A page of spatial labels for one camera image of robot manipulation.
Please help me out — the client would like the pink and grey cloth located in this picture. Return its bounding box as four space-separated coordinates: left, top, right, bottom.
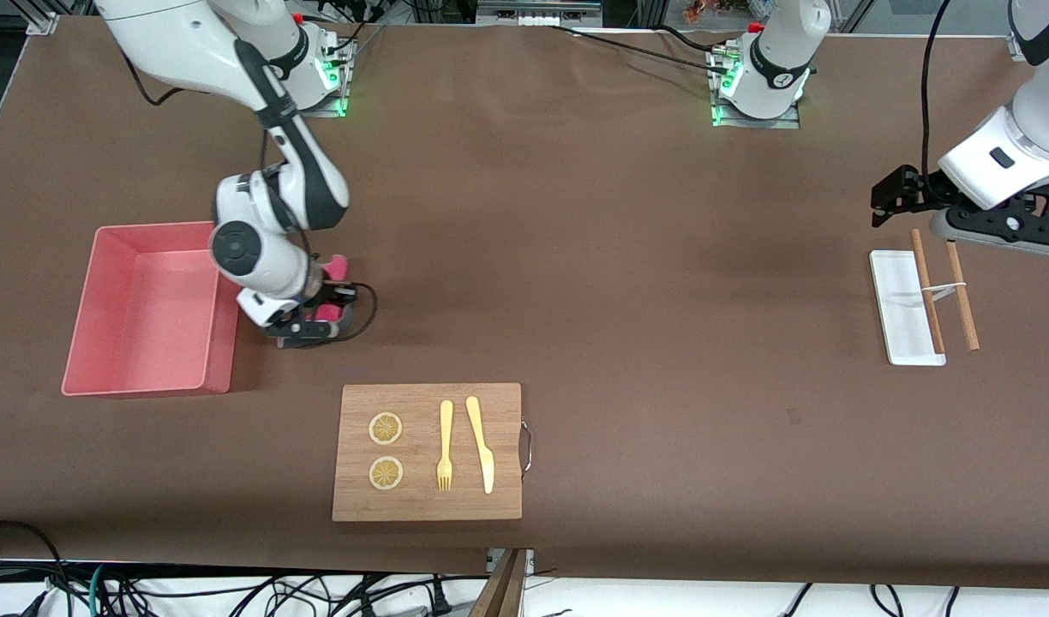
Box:
306 255 351 323

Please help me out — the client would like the white rectangular tray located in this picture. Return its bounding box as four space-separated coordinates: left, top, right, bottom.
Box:
869 249 948 368

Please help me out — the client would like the yellow plastic fork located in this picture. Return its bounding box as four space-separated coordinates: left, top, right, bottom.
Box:
436 399 454 493

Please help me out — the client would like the pink plastic bin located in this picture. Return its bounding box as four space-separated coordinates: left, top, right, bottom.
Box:
61 220 246 398

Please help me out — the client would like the wooden cutting board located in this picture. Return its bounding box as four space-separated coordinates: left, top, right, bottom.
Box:
332 383 524 523

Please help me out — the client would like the yellow plastic knife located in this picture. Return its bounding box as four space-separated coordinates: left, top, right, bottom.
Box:
465 395 495 495

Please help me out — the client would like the white electrical box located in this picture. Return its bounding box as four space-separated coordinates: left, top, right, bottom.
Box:
476 0 604 27

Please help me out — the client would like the brown wooden beam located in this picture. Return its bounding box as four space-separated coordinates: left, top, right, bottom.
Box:
469 548 530 617

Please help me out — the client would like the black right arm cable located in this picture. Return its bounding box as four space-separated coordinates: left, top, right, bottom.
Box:
122 51 378 342

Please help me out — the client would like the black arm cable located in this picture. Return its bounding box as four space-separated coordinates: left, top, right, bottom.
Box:
122 51 378 342
919 0 954 177

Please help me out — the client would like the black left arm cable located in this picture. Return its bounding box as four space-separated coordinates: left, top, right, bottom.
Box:
919 0 954 177

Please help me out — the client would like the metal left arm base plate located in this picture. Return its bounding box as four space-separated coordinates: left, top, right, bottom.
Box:
711 47 801 129

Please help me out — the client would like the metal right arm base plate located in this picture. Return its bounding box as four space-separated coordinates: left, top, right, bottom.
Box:
302 34 351 118

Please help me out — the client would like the black table cable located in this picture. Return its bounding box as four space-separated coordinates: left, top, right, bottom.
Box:
546 24 731 69

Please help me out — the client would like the small metal bracket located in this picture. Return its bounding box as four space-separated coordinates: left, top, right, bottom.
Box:
487 548 536 577

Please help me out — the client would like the teal floor cable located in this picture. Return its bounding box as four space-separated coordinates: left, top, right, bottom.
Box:
87 563 114 617

